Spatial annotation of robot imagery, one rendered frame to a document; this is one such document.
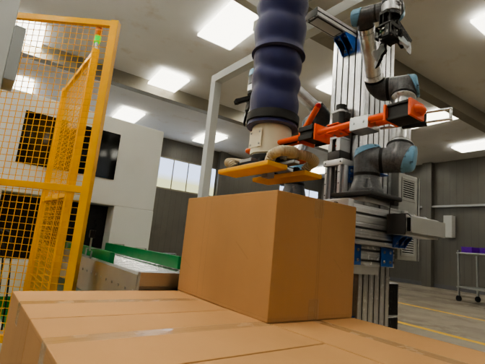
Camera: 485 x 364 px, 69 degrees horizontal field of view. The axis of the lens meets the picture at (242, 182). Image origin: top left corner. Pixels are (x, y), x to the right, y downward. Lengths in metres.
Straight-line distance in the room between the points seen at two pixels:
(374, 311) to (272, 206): 1.04
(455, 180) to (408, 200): 10.70
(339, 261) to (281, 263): 0.28
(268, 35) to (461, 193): 11.41
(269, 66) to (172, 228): 10.66
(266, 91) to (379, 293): 1.18
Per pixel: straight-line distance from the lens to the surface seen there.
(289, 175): 1.45
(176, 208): 12.03
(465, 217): 12.53
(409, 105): 1.09
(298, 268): 1.17
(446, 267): 12.69
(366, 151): 1.70
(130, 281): 1.66
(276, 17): 1.64
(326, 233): 1.27
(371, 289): 1.96
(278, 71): 1.53
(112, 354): 0.76
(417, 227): 1.68
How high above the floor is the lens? 0.77
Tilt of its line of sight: 10 degrees up
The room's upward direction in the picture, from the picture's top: 6 degrees clockwise
